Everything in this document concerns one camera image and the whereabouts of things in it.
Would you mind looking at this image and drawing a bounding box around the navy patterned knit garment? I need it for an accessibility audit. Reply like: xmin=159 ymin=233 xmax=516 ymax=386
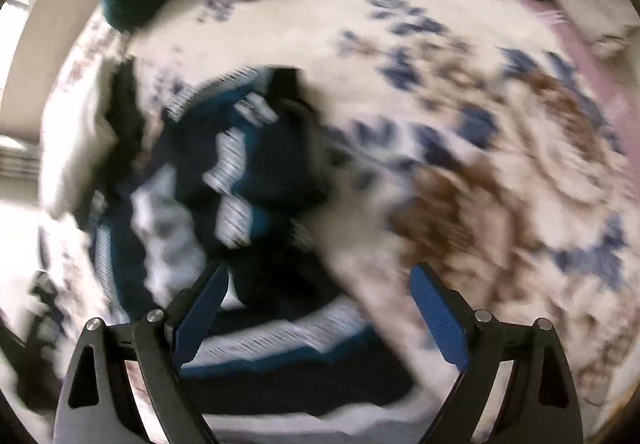
xmin=82 ymin=65 xmax=414 ymax=417

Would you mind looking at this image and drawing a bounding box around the floral bed blanket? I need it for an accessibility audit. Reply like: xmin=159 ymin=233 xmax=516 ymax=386
xmin=1 ymin=0 xmax=639 ymax=443

